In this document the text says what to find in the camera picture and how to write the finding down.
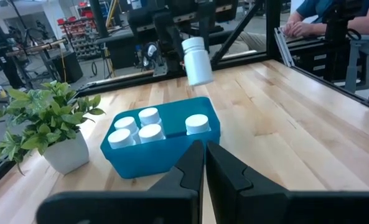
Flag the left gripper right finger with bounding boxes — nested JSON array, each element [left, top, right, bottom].
[[205, 141, 291, 224]]

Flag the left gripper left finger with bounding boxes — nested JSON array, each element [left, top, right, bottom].
[[148, 139, 204, 224]]

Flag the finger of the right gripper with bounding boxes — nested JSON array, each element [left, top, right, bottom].
[[199, 1, 217, 43], [171, 15, 187, 50]]

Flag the white plastic pill bottle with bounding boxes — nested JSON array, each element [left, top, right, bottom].
[[180, 36, 215, 87], [138, 107, 164, 128], [113, 116, 141, 138], [138, 123, 166, 144], [184, 113, 212, 136], [107, 128, 136, 149]]

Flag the blue plastic basket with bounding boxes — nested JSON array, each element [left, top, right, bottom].
[[100, 96, 222, 180]]

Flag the silver aluminium extrusion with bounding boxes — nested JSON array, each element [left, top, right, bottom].
[[273, 27, 296, 68]]

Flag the person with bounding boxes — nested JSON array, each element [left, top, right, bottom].
[[230, 0, 369, 58]]

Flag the shelf with red bins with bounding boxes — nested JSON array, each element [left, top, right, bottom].
[[58, 17, 103, 60]]

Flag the black drawer cabinet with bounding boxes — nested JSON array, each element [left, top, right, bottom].
[[291, 40, 359, 83]]

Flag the black box cabinet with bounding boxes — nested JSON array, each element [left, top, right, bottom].
[[52, 51, 84, 83]]

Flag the green plant in white pot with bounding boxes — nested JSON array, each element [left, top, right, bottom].
[[0, 80, 106, 175]]

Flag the grey stand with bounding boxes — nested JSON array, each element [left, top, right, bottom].
[[344, 34, 369, 94]]

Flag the silver mounting bracket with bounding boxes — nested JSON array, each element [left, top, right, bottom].
[[152, 57, 169, 77]]

